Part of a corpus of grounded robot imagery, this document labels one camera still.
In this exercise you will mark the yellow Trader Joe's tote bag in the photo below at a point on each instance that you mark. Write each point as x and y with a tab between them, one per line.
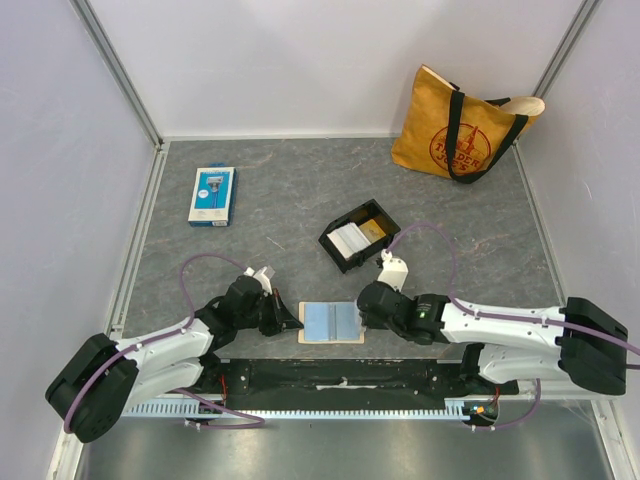
450	134

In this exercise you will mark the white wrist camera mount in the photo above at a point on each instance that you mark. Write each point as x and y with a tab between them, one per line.
394	270
263	276

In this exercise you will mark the stack of white cards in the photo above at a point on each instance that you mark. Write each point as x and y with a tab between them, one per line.
348	240

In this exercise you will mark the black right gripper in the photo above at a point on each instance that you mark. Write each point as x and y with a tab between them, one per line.
365	310

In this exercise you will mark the black plastic card box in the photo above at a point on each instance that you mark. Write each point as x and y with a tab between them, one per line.
359	215

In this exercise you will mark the beige leather card holder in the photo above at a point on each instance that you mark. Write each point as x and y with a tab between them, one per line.
330	323

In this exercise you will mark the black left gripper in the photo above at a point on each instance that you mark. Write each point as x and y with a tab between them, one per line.
282	319

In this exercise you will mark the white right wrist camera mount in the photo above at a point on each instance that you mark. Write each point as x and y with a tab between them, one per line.
394	270

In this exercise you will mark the aluminium corner post right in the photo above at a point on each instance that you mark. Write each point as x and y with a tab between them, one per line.
576	28

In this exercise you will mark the grey slotted cable duct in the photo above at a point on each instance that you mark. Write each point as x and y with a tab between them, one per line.
181	407

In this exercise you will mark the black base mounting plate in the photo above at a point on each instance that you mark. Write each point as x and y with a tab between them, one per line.
265	384

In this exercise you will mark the aluminium corner post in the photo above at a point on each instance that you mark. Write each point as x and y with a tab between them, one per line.
576	28
107	51

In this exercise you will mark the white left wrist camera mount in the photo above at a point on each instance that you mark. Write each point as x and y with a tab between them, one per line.
263	276

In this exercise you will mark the gold VIP card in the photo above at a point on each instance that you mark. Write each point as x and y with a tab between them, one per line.
372	231

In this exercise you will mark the aluminium corner post left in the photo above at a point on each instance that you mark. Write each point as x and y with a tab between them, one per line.
107	51

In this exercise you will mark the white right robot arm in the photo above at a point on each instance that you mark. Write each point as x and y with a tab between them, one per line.
578	342

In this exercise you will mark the blue razor package box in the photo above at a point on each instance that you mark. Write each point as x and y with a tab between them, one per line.
213	197

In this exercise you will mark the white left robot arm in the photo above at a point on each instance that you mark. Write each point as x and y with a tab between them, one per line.
105	377

